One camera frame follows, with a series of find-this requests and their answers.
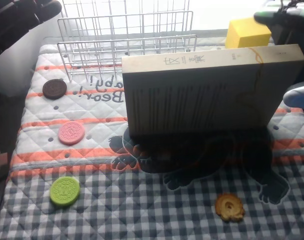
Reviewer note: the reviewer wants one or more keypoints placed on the grey quilt with bear print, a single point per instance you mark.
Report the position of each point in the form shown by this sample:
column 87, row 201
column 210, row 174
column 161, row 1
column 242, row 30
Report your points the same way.
column 141, row 212

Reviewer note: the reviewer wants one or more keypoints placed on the golden butter cookie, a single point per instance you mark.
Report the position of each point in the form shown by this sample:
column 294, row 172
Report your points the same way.
column 229, row 207

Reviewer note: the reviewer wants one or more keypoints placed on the yellow block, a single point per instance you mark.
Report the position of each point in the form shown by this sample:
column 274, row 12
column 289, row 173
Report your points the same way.
column 249, row 33

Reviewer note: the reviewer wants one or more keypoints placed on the pink sandwich cookie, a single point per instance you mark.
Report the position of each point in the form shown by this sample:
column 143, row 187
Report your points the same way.
column 71, row 132

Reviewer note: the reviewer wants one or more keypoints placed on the green sandwich cookie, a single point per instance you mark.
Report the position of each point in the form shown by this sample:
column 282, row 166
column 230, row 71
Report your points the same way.
column 64, row 191

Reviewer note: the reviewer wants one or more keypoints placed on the brown sandwich cookie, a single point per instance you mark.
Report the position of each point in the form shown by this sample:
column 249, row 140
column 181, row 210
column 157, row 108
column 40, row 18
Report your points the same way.
column 54, row 89

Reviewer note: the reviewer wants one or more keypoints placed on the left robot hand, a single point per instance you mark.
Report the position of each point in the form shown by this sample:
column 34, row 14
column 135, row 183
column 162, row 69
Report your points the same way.
column 19, row 15

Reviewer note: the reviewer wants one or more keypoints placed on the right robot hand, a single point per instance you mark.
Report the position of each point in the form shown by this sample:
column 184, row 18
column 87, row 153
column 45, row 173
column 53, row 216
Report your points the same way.
column 302, row 96

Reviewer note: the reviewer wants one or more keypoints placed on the beige hardcover book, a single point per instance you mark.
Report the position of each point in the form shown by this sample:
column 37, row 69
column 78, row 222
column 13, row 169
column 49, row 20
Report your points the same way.
column 199, row 95

